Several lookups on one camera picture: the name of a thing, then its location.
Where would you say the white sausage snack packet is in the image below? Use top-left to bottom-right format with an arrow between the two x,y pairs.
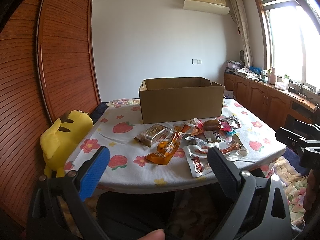
183,134 -> 248,161

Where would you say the orange chicken feet snack packet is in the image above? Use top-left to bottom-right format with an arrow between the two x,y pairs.
146,134 -> 183,165

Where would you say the person's thumb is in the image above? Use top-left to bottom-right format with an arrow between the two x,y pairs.
138,229 -> 165,240

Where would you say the white red-label snack packet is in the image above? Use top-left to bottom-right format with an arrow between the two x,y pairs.
186,153 -> 213,178

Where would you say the wooden sideboard cabinet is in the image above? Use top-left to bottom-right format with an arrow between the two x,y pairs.
224,73 -> 319,130

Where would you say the yellow plush toy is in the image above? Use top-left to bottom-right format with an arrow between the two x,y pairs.
40,110 -> 93,178

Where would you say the floral bed quilt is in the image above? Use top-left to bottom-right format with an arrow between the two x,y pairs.
260,156 -> 308,226

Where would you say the brown meat snack packet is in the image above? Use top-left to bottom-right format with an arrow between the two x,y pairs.
202,119 -> 232,132

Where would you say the silver grey snack packet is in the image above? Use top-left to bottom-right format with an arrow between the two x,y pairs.
220,115 -> 242,129

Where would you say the strawberry flower print tablecloth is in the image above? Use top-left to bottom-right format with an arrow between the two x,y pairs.
64,99 -> 285,194

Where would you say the white chicken leg snack packet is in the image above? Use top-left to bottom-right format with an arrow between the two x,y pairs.
173,123 -> 195,136

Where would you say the pink bottle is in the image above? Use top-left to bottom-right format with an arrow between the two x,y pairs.
268,67 -> 277,85

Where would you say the clear-wrapped brown biscuit pack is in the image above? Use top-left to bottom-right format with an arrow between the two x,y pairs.
135,124 -> 170,147

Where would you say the stack of papers on sideboard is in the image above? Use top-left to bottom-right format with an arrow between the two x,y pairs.
225,60 -> 258,81

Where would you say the brown cardboard box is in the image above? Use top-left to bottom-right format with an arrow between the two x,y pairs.
139,77 -> 225,124

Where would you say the wooden louvred wardrobe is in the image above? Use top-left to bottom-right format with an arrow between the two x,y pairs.
1,0 -> 100,228

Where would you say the beige patterned curtain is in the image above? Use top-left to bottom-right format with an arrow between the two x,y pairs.
230,0 -> 253,68

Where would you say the window with wooden frame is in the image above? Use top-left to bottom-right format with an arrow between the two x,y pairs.
255,0 -> 319,92

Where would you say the white wall switch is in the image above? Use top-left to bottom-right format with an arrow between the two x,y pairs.
192,59 -> 202,64

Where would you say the white wall air conditioner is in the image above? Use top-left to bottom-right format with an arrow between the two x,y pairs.
183,0 -> 230,15

